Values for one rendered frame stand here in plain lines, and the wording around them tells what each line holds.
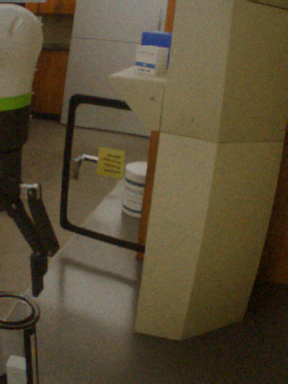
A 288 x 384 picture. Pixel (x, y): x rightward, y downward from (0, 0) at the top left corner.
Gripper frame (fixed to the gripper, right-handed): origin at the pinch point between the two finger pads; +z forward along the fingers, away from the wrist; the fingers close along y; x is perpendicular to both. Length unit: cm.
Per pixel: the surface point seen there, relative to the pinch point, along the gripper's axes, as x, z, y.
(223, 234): -42, 6, -30
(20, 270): -195, 125, 92
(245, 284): -50, 22, -37
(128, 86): -38.4, -22.4, -8.2
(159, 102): -38.3, -19.9, -14.4
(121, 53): -527, 28, 127
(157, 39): -59, -31, -9
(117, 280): -60, 33, -4
